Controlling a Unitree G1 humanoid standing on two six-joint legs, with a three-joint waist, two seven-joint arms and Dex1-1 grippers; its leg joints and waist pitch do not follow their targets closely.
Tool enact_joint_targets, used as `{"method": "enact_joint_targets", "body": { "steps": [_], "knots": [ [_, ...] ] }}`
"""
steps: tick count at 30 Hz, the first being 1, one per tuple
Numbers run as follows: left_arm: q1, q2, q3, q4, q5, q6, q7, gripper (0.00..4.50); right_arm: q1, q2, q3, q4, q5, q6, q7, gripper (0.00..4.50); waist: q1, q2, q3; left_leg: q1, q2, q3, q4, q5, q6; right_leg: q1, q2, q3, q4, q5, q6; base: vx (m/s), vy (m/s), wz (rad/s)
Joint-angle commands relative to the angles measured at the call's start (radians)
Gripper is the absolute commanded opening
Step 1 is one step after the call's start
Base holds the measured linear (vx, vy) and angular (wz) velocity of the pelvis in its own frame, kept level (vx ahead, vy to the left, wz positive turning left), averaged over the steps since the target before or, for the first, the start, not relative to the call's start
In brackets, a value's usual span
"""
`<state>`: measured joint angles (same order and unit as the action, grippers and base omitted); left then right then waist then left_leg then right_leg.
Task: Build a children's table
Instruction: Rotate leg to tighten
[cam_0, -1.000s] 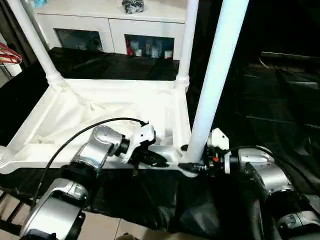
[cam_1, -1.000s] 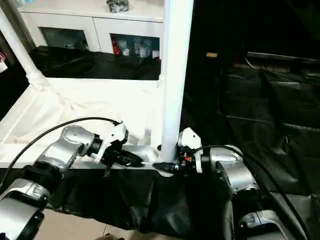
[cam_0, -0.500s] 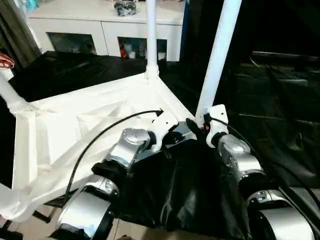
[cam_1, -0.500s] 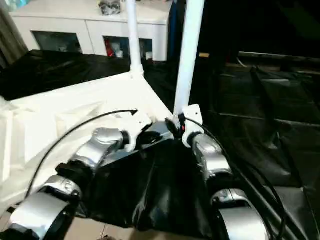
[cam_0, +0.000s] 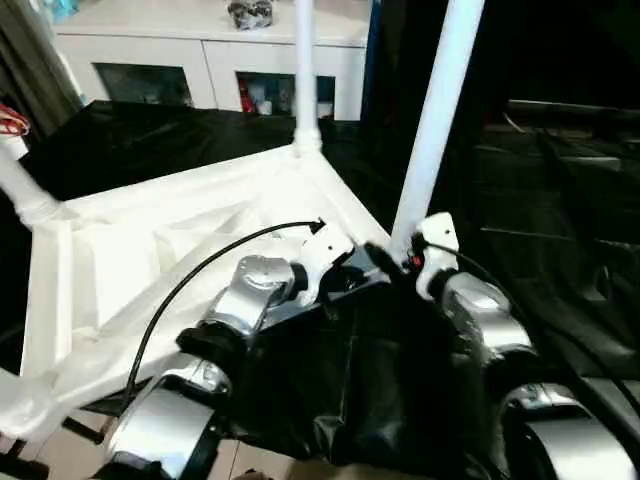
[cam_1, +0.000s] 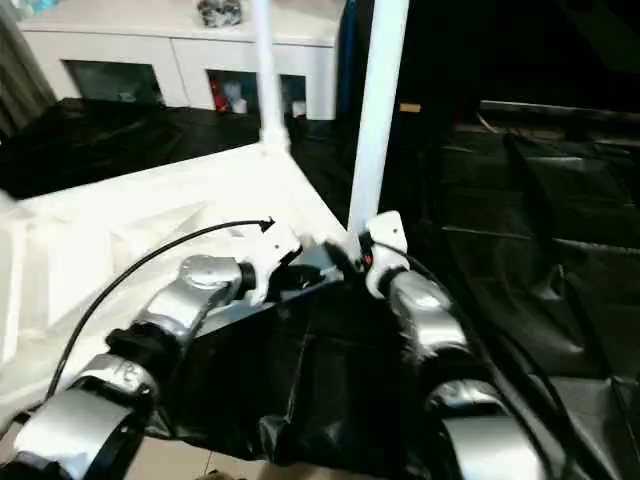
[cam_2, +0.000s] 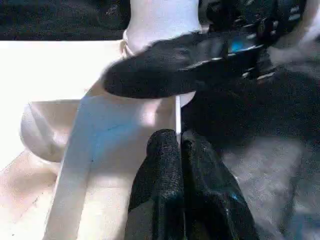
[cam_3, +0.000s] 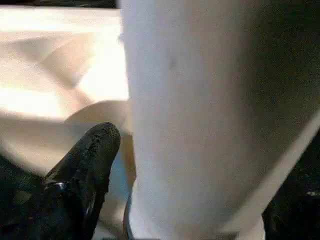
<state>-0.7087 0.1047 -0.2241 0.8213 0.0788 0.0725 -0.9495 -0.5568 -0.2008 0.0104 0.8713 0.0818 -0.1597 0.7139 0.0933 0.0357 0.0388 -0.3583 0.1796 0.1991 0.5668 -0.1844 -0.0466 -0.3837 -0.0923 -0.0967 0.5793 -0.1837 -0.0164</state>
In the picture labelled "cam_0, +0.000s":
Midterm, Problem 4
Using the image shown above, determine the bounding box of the white plastic table leg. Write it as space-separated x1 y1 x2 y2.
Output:
291 0 323 157
0 368 41 441
388 0 487 259
0 145 63 226

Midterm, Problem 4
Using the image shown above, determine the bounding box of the white plastic table top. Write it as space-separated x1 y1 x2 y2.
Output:
0 143 391 443

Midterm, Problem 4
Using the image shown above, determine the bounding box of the glossy black mat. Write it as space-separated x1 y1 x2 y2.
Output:
0 98 640 479

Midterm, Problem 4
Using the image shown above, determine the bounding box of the long black bar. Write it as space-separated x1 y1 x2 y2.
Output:
508 98 640 125

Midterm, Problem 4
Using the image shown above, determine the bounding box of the white cabinet with glass doors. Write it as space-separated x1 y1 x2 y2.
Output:
52 0 373 121

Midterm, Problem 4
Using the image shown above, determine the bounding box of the grey metal clutter object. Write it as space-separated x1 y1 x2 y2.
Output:
227 0 275 30

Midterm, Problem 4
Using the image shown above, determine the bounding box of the black stand leg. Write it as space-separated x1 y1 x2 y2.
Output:
0 415 106 479

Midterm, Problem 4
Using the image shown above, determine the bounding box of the red and white object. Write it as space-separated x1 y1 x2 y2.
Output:
0 100 31 161

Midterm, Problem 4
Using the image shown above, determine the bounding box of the grey curtain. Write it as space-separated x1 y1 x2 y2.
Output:
0 0 83 121

